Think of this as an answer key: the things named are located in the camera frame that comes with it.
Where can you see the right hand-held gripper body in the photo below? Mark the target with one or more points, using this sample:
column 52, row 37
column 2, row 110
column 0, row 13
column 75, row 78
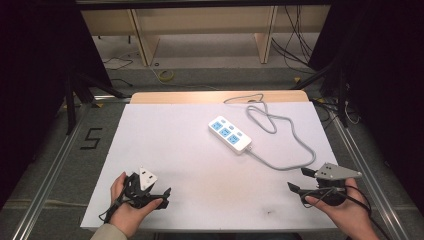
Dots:
column 335, row 173

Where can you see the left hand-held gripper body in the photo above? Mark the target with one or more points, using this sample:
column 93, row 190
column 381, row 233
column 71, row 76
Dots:
column 144, row 186

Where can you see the person's left hand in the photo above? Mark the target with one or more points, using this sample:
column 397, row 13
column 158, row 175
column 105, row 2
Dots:
column 128, row 213

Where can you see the person's right hand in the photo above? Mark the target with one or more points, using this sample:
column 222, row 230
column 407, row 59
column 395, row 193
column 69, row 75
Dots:
column 348, row 215

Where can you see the white power strip blue sockets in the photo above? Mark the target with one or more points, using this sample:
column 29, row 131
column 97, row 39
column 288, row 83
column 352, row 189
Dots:
column 230, row 134

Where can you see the black metal stand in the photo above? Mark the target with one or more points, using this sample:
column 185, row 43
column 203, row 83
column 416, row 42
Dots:
column 78, row 93
column 333, row 86

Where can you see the black curtain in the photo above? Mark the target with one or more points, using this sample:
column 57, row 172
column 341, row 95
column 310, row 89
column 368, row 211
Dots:
column 36, row 83
column 383, row 83

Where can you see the yellow tape roll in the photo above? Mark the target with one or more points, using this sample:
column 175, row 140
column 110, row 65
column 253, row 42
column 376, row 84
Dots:
column 166, row 75

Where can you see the aluminium floor rail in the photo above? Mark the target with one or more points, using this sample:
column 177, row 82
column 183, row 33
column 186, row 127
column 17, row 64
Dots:
column 365, row 173
column 50, row 173

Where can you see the light wooden bench frame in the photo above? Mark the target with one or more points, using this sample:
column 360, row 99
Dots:
column 203, row 30

